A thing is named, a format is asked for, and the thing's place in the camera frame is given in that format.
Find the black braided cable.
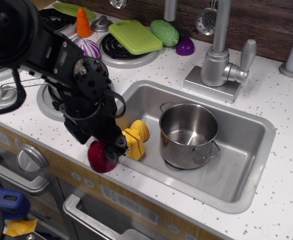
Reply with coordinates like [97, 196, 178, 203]
[0, 68, 27, 116]

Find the green toy plate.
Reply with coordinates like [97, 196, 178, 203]
[52, 2, 96, 23]

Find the silver oven door handle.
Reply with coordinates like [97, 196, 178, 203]
[63, 194, 150, 240]

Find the yellow cloth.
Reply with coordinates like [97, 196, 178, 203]
[4, 219, 38, 237]

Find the green toy bitter gourd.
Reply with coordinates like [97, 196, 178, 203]
[150, 19, 180, 47]

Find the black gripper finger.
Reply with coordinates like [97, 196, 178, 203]
[120, 146, 130, 157]
[104, 146, 119, 165]

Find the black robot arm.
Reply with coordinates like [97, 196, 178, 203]
[0, 0, 128, 164]

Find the back left stove burner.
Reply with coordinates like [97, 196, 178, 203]
[39, 8, 77, 37]

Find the silver post middle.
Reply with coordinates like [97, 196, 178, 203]
[164, 0, 178, 22]

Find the silver stove knob front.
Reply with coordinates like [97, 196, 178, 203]
[0, 87, 22, 109]

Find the silver left drawer handle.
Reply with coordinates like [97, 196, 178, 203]
[0, 165, 51, 196]

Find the back right stove burner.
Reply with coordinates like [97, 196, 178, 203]
[97, 33, 160, 69]

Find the orange toy carrot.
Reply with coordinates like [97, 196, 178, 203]
[76, 7, 92, 38]

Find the purple striped toy onion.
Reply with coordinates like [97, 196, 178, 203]
[71, 35, 101, 59]

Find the yellow toy bell pepper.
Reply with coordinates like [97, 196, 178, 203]
[122, 128, 146, 161]

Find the hanging silver spoon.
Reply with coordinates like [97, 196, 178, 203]
[109, 0, 128, 9]

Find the steel saucepan with lid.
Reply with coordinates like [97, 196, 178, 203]
[0, 77, 49, 90]

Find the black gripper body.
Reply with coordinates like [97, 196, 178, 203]
[51, 84, 130, 154]

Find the silver stove knob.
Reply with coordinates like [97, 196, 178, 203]
[0, 87, 22, 109]
[90, 15, 113, 33]

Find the steel pot in sink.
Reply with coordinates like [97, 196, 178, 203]
[159, 101, 221, 170]

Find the silver sink basin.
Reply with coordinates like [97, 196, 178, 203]
[84, 80, 277, 214]

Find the silver stove knob back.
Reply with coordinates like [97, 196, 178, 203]
[90, 15, 113, 33]

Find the green cutting board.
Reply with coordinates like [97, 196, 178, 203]
[108, 20, 163, 55]

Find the blue clamp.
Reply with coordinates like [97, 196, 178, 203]
[0, 188, 31, 220]

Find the front stove burner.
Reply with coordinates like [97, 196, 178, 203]
[36, 84, 65, 123]

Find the silver oven dial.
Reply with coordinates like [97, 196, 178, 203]
[16, 143, 49, 173]

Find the hanging silver strainer ladle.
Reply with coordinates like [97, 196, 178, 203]
[195, 0, 217, 36]

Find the yellow toy corn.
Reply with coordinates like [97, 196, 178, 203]
[130, 119, 150, 142]

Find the purple toy eggplant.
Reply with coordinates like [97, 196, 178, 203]
[175, 36, 195, 56]

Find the silver toy faucet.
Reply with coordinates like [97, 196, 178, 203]
[183, 0, 257, 104]

